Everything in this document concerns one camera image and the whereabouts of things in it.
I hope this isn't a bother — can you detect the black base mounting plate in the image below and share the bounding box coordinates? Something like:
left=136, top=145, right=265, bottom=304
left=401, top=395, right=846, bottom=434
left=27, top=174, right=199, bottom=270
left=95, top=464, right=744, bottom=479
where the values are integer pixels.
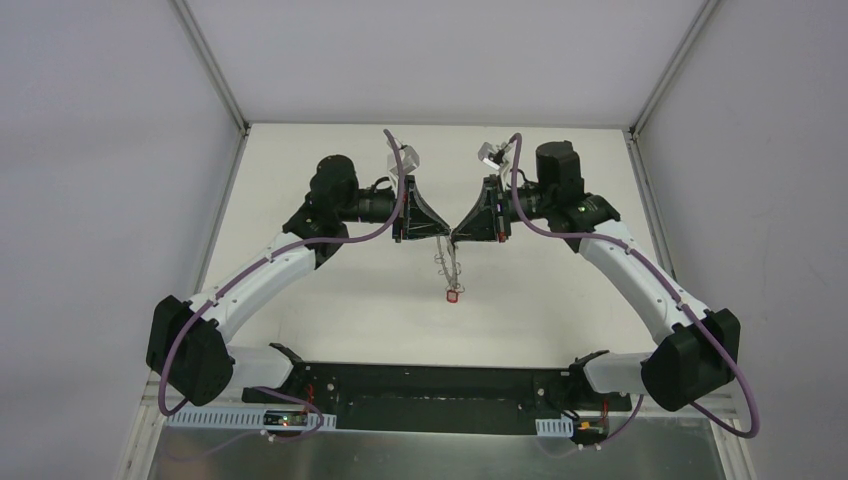
left=278, top=362, right=632, bottom=435

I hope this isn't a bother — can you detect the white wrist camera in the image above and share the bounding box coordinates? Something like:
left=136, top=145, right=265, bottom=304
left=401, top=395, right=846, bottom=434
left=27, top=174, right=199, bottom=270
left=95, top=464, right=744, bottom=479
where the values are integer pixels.
left=477, top=142, right=513, bottom=185
left=387, top=144, right=421, bottom=190

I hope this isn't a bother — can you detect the right white cable duct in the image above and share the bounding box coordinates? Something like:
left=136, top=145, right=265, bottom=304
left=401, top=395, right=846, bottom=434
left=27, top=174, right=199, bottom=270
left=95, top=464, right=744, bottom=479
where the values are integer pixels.
left=535, top=416, right=574, bottom=439

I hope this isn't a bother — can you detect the white cable duct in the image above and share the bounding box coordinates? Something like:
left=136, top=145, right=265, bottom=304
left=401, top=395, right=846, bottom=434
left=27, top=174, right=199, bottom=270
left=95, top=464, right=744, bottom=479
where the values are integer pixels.
left=165, top=407, right=337, bottom=432
left=535, top=416, right=574, bottom=439

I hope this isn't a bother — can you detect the purple cable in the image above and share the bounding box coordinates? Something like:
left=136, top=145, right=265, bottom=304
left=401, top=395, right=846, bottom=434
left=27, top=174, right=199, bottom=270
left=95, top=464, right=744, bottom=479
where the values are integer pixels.
left=506, top=133, right=761, bottom=458
left=156, top=129, right=407, bottom=443

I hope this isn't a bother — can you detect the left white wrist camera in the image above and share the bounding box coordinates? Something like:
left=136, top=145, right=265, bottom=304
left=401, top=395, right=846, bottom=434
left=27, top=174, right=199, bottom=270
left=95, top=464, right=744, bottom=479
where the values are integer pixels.
left=387, top=144, right=421, bottom=190

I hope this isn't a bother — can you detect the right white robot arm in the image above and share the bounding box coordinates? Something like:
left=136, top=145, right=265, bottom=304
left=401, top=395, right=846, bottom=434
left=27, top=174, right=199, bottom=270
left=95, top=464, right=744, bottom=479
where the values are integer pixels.
left=450, top=141, right=740, bottom=411

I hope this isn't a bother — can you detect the metal key ring disc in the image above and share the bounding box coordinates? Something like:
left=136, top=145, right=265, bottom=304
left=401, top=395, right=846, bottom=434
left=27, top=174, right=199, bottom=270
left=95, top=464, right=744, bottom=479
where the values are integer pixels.
left=434, top=236, right=465, bottom=293

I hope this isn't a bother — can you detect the aluminium frame rail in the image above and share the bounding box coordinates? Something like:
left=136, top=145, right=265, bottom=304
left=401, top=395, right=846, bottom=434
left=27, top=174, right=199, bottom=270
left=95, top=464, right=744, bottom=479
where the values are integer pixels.
left=142, top=370, right=250, bottom=407

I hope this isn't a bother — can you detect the left white cable duct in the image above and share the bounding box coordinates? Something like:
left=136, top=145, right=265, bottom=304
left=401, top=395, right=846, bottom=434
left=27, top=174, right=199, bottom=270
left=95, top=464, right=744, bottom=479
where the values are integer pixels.
left=165, top=407, right=337, bottom=432

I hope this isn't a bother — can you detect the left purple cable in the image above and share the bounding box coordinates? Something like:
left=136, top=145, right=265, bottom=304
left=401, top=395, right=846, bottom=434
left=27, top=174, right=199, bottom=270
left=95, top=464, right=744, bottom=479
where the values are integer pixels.
left=156, top=129, right=407, bottom=443

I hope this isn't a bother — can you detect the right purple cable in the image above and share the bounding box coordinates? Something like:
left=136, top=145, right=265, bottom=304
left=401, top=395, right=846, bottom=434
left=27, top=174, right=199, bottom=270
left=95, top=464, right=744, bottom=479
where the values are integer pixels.
left=506, top=133, right=761, bottom=458

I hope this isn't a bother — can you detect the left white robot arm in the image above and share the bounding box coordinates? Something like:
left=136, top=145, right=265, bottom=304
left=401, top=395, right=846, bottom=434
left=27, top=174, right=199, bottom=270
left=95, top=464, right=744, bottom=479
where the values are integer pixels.
left=145, top=145, right=450, bottom=406

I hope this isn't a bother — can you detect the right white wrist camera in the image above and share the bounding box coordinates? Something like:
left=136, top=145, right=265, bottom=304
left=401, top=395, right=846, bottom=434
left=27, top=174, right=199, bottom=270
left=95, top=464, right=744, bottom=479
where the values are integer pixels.
left=477, top=142, right=513, bottom=185

